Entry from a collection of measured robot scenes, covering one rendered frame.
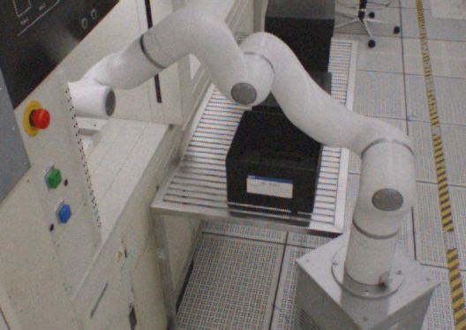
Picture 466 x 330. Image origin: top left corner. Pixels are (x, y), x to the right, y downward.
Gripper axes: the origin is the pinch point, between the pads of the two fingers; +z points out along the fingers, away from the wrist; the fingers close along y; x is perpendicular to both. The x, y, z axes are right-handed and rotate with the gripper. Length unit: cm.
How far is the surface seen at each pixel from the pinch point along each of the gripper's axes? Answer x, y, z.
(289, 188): -36, 18, -75
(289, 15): -20, 107, -63
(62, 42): 22.1, -12.9, -30.2
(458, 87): -121, 242, -165
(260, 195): -41, 19, -66
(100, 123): -31.2, 33.6, -8.9
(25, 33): 29.2, -24.2, -30.3
